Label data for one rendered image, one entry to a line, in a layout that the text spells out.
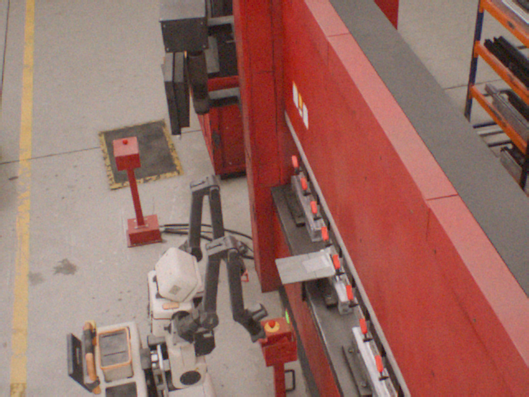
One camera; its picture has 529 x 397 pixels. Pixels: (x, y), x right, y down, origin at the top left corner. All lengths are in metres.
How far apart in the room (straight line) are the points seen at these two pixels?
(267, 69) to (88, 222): 2.34
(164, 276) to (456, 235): 1.64
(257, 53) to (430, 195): 2.07
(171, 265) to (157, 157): 3.16
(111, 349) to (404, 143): 1.91
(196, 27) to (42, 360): 2.28
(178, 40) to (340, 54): 1.46
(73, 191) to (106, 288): 1.19
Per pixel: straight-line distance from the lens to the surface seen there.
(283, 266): 3.89
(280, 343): 3.90
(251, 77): 4.18
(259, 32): 4.07
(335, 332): 3.75
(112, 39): 8.56
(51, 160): 6.74
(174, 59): 4.55
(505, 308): 1.94
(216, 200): 3.46
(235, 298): 3.29
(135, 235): 5.61
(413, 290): 2.55
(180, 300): 3.44
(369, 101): 2.64
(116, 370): 3.70
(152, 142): 6.69
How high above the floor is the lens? 3.67
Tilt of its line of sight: 38 degrees down
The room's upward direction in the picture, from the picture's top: 4 degrees counter-clockwise
